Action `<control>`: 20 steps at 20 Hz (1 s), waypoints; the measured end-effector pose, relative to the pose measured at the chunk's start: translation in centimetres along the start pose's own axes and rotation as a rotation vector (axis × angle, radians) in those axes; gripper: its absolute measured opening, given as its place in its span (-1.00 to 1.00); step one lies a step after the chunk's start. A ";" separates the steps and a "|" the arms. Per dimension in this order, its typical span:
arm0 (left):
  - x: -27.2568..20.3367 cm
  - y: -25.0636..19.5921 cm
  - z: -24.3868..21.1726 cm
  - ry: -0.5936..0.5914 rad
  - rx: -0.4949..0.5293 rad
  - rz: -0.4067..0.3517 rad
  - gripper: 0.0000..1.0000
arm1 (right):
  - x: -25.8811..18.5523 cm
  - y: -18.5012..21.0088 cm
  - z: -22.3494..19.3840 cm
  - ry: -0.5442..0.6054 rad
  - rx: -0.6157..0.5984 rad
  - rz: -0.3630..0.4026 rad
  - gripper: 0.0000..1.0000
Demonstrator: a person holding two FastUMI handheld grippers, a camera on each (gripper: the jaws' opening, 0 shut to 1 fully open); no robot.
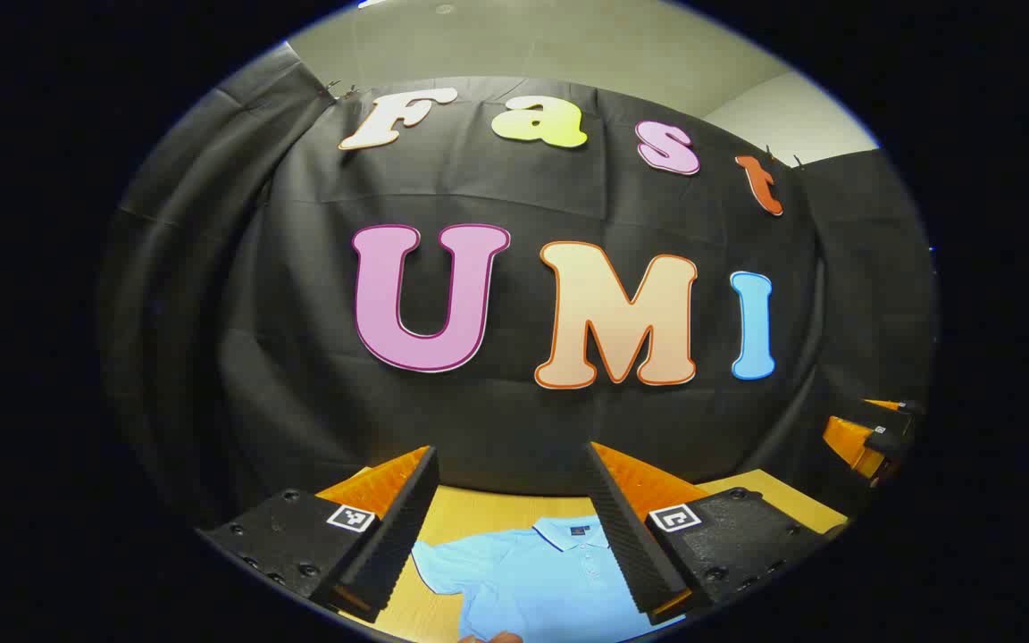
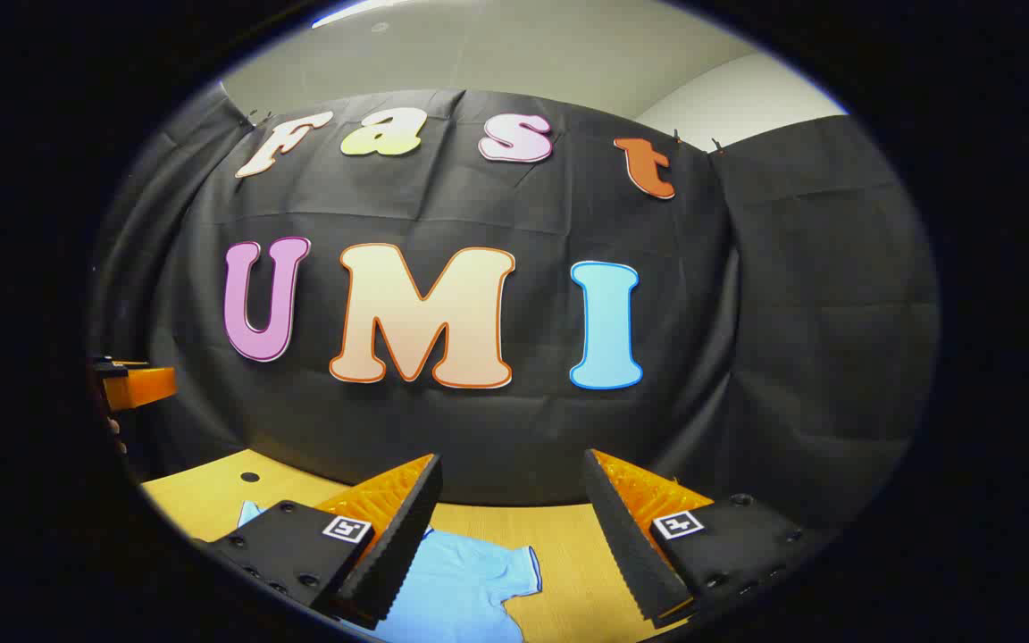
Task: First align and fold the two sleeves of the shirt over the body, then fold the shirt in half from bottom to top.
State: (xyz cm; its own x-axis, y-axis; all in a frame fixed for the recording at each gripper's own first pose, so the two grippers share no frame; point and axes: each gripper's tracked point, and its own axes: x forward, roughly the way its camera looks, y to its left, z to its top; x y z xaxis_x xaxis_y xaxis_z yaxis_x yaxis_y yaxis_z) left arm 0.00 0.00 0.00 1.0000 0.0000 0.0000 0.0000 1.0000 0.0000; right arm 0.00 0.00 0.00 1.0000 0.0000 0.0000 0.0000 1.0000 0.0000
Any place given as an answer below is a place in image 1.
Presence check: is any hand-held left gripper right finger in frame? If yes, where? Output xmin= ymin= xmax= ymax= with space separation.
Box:
xmin=584 ymin=440 xmax=848 ymax=627

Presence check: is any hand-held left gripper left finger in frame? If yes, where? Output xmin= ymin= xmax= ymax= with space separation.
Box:
xmin=196 ymin=444 xmax=441 ymax=624

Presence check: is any light blue polo T-shirt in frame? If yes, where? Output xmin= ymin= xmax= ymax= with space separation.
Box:
xmin=410 ymin=515 xmax=690 ymax=643

